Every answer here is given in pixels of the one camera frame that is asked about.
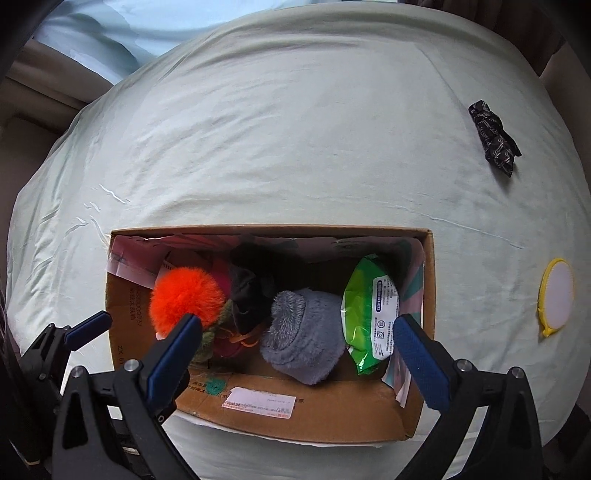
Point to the yellow rimmed round pad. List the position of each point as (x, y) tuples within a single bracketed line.
[(556, 295)]

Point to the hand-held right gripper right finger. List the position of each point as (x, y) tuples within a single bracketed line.
[(425, 360)]

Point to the light blue hanging cloth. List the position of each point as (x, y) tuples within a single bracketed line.
[(83, 37)]

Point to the brown right curtain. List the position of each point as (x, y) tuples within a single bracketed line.
[(545, 37)]

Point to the dark patterned scrunchie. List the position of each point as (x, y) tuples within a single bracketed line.
[(494, 138)]

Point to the orange fluffy pompom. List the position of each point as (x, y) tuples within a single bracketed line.
[(184, 295)]

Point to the cardboard box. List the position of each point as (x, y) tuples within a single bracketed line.
[(323, 406)]

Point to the green wet wipes packet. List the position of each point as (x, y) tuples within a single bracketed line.
[(369, 300)]

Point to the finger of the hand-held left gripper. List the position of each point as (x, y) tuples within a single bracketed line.
[(87, 328)]

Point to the beige headboard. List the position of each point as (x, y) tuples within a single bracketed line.
[(23, 134)]

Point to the grey fuzzy sock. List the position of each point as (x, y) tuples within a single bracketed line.
[(300, 341)]

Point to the black fabric scrunchie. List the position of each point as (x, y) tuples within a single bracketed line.
[(249, 286)]

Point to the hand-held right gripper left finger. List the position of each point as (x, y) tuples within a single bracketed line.
[(175, 355)]

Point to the magenta pouch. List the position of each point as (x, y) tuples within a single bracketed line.
[(220, 277)]

